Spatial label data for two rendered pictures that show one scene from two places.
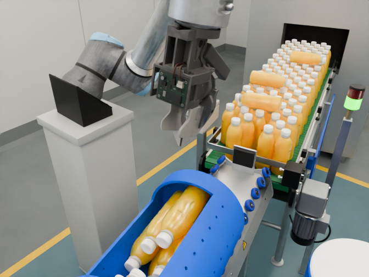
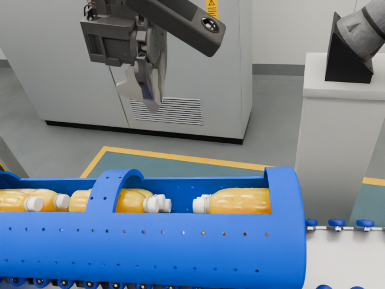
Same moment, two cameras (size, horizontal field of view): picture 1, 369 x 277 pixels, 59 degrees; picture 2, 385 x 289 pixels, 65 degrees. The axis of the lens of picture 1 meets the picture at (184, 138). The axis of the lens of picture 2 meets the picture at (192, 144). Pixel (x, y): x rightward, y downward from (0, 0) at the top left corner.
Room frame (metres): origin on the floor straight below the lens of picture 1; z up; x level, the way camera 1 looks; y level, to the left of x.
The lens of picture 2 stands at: (0.44, -0.39, 1.73)
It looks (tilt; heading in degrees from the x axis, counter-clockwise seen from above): 40 degrees down; 75
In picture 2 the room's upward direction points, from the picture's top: 10 degrees counter-clockwise
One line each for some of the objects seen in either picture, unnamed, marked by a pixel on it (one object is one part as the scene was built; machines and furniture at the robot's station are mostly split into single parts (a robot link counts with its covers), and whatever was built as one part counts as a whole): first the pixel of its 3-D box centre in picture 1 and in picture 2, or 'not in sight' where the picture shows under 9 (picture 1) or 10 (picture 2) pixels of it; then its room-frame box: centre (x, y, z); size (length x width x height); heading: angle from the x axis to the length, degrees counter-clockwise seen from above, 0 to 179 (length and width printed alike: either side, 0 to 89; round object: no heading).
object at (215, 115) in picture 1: (202, 114); not in sight; (1.45, -0.09, 1.05); 0.20 x 0.10 x 0.10; 153
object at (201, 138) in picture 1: (199, 197); not in sight; (1.45, -0.09, 0.50); 0.04 x 0.04 x 1.00; 63
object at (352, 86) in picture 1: (352, 103); not in sight; (1.31, -0.75, 1.18); 0.06 x 0.06 x 0.16
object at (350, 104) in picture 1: (353, 101); not in sight; (1.31, -0.75, 1.18); 0.06 x 0.06 x 0.05
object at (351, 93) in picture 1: (356, 92); not in sight; (1.31, -0.75, 1.23); 0.06 x 0.06 x 0.04
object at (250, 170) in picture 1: (243, 160); not in sight; (1.13, -0.25, 0.99); 0.10 x 0.02 x 0.12; 63
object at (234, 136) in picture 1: (233, 140); not in sight; (1.28, -0.23, 1.00); 0.07 x 0.07 x 0.19
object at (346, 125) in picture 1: (321, 208); not in sight; (1.31, -0.75, 0.55); 0.04 x 0.04 x 1.10; 63
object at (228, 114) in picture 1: (228, 125); not in sight; (1.43, -0.22, 1.00); 0.07 x 0.07 x 0.19
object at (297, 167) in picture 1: (291, 175); not in sight; (1.08, -0.45, 0.95); 0.10 x 0.07 x 0.10; 63
